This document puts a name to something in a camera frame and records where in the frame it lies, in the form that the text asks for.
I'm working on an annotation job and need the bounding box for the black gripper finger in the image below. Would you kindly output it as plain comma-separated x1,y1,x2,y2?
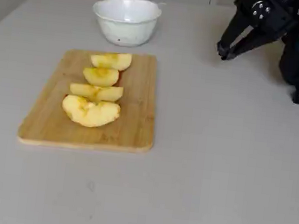
216,12,254,59
221,25,280,67

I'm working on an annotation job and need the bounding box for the flat thin apple slice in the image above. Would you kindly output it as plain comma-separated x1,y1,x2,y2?
69,81,125,104

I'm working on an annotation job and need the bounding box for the wooden cutting board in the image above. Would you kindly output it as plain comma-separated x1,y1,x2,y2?
16,40,163,159

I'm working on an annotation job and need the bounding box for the white ceramic bowl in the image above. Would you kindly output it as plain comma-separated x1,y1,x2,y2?
89,0,163,50

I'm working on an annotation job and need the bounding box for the large apple slice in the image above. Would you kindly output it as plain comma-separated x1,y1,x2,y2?
60,93,123,131

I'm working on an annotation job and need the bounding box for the small rounded apple slice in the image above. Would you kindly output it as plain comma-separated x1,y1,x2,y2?
81,65,121,88

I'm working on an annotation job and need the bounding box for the apple slice with red skin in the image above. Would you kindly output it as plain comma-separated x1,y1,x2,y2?
89,48,133,73

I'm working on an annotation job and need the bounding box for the black gripper body with motor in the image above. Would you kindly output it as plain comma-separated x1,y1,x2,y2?
230,0,299,40

